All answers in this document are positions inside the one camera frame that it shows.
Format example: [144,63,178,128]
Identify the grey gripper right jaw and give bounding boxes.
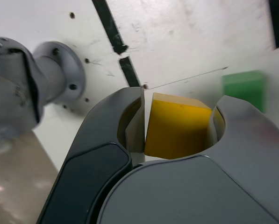
[96,94,279,224]

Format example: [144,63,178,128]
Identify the yellow cube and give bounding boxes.
[144,92,213,160]

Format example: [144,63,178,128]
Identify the green cube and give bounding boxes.
[221,70,267,113]

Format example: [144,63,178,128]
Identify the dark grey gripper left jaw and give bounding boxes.
[37,86,146,224]

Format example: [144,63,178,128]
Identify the black tape strip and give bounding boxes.
[91,0,141,88]

